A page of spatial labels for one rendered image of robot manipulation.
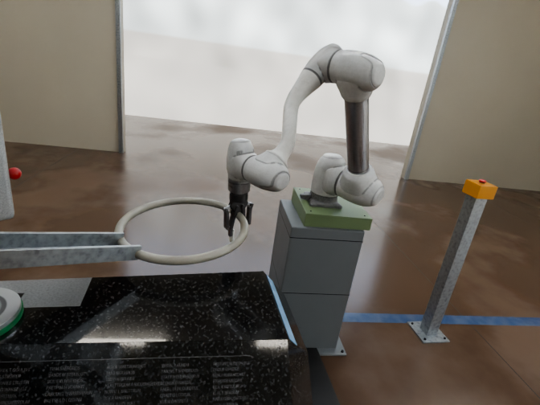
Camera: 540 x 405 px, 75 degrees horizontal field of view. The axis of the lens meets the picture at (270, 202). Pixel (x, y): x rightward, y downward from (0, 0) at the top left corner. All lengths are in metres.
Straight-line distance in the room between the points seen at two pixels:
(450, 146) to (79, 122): 6.14
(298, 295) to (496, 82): 5.91
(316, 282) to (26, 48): 5.34
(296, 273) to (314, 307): 0.26
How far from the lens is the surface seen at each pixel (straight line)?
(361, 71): 1.42
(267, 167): 1.20
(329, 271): 1.97
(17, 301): 1.18
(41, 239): 1.20
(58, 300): 1.20
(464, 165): 7.31
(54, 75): 6.17
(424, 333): 2.73
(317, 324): 2.17
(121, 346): 1.03
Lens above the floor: 1.53
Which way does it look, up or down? 21 degrees down
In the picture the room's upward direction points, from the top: 8 degrees clockwise
